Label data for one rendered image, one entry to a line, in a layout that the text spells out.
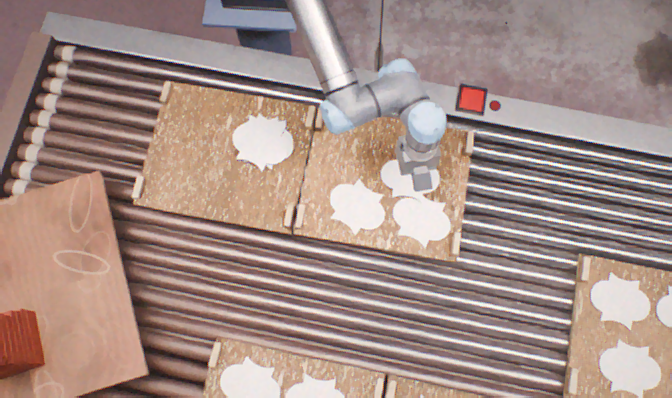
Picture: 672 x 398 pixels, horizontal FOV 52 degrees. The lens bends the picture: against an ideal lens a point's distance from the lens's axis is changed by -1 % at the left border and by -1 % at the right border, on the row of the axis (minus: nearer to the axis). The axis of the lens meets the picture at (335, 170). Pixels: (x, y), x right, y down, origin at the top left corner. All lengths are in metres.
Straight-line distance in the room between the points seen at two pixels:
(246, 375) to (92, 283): 0.42
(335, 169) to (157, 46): 0.61
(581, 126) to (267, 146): 0.83
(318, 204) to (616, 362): 0.81
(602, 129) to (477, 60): 1.14
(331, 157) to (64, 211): 0.67
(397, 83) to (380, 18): 1.61
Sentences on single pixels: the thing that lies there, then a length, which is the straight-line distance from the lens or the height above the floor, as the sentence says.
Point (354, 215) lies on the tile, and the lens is 1.76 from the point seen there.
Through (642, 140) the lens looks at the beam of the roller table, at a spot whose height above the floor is 0.92.
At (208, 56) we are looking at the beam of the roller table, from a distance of 1.98.
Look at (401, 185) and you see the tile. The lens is 1.78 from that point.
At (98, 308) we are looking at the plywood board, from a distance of 1.71.
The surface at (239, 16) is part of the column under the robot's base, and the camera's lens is 2.08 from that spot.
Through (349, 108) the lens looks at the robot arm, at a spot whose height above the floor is 1.33.
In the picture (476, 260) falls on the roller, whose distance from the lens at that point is 1.79.
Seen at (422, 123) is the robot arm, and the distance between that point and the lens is 1.42.
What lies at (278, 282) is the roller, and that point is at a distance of 1.76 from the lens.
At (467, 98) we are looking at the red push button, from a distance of 1.91.
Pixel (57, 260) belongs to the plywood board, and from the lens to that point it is 1.77.
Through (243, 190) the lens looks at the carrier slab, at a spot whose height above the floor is 0.94.
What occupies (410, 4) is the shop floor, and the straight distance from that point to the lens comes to 3.11.
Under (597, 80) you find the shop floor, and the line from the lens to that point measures 3.12.
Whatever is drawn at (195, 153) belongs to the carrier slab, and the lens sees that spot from 1.85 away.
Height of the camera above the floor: 2.65
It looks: 72 degrees down
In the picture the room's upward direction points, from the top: 1 degrees counter-clockwise
